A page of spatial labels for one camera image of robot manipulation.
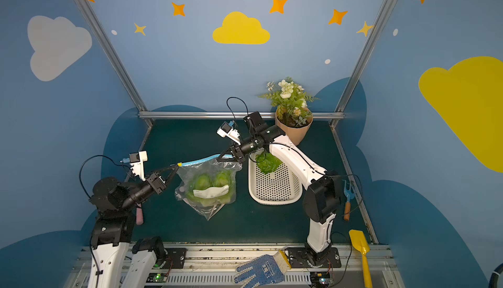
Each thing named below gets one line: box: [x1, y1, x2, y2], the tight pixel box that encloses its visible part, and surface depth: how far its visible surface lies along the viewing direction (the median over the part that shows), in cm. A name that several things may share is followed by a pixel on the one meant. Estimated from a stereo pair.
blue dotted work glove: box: [233, 250, 292, 288], surface depth 73 cm
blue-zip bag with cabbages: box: [174, 154, 243, 221], surface depth 76 cm
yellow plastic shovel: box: [349, 229, 373, 288], surface depth 77 cm
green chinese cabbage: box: [254, 151, 283, 175], surface depth 95 cm
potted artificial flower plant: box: [258, 76, 319, 146], surface depth 100 cm
